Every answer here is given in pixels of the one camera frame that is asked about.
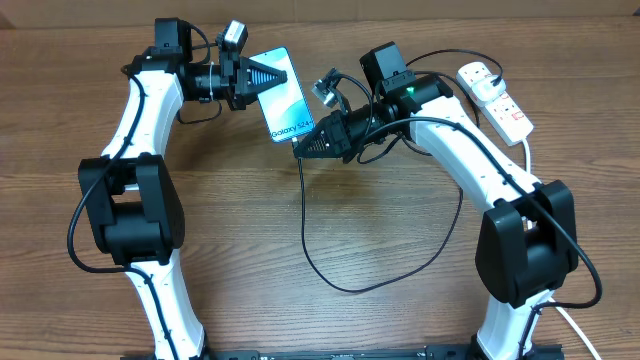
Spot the blue Samsung Galaxy smartphone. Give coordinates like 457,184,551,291
251,47,315,143

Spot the black USB charging cable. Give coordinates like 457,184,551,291
291,48,505,295

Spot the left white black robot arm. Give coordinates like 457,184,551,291
67,18,287,359

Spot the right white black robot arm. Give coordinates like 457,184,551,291
294,42,579,359

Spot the white charger plug adapter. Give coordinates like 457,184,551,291
472,75,506,104

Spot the white power strip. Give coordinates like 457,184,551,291
456,61,534,146

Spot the white power strip cord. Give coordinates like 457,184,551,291
521,138,603,360

